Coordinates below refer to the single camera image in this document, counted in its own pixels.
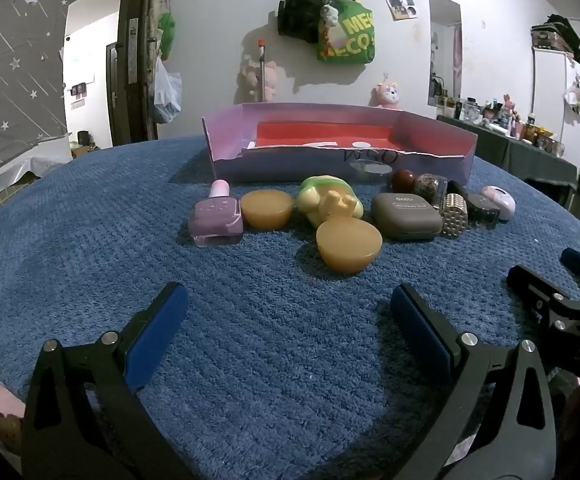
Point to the black bottle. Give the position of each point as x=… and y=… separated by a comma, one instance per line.
x=480, y=210

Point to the glitter jar with red cap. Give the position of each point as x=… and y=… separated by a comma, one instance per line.
x=425, y=185

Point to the white and pink round device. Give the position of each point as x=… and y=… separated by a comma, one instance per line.
x=500, y=200

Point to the grey rounded case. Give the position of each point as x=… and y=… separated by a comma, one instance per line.
x=405, y=215

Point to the grey star-print curtain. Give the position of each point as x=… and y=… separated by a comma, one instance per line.
x=15, y=85

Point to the clear glass cup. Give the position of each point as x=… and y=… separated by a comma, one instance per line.
x=367, y=170

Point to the purple bottle-shaped toy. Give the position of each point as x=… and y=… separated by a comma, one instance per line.
x=215, y=215

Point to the green tote bag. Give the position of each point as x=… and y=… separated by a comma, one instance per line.
x=352, y=35

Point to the pink cardboard box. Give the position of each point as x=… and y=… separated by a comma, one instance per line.
x=280, y=165

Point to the amber round soap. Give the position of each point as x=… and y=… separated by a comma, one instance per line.
x=265, y=207
x=347, y=245

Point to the black backpack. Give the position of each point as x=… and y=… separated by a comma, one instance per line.
x=300, y=7

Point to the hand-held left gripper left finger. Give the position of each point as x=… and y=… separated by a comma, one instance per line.
x=157, y=330

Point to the pale pink plush toy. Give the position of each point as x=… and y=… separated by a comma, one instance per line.
x=271, y=80

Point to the row of cosmetic bottles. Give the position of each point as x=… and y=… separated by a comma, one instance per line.
x=500, y=115

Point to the clear plastic bag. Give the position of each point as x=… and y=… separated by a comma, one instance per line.
x=166, y=95

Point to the wall mirror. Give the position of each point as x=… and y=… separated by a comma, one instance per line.
x=445, y=50

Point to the green and yellow toy figure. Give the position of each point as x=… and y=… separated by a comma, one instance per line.
x=320, y=195

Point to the dark brown door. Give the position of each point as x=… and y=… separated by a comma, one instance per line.
x=137, y=105

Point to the studded metal cylinder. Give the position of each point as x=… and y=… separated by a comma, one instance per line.
x=454, y=215

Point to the white cabinet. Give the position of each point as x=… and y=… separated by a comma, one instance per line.
x=550, y=100

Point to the dresser with dark cloth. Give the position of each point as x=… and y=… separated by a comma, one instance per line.
x=530, y=155

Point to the small white plush toy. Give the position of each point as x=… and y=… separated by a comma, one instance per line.
x=329, y=15

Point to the pole with red tip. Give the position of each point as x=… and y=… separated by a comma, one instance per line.
x=261, y=70

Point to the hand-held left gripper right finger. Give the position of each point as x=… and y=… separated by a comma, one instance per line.
x=420, y=325

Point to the wall photo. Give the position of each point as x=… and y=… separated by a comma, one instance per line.
x=398, y=0

